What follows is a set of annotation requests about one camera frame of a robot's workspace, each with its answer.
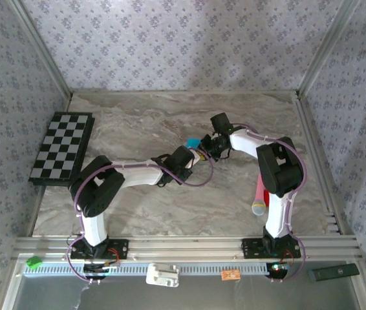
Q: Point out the red block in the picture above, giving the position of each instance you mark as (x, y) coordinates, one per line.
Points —
(265, 198)

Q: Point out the aluminium mounting rail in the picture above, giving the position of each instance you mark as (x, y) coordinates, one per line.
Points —
(186, 247)

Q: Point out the blue paper sheet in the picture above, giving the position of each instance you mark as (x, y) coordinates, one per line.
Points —
(193, 143)

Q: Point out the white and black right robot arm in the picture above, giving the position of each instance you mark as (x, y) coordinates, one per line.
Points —
(275, 219)

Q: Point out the white plastic holder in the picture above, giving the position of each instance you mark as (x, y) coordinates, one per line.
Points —
(162, 275)

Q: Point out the grey metal tray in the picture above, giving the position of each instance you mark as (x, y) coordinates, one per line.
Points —
(202, 297)

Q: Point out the black rectangular bar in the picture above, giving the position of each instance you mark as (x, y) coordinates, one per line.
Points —
(333, 272)

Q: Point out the black and grey checkerboard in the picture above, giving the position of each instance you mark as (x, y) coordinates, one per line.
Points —
(57, 142)

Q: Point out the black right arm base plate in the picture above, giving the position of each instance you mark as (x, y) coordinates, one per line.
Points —
(251, 248)

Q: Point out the aluminium frame post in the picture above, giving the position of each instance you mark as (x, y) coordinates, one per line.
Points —
(42, 48)
(327, 48)

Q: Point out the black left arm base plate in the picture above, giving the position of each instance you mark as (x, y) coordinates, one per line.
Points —
(120, 248)

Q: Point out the green plastic block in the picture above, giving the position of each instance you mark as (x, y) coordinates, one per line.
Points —
(34, 262)

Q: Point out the pink toy microphone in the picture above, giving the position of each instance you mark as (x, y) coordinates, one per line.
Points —
(258, 206)

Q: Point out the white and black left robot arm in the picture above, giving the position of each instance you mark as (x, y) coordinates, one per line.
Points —
(137, 174)

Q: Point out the orange label tag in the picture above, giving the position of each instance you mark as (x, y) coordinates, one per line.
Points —
(230, 275)

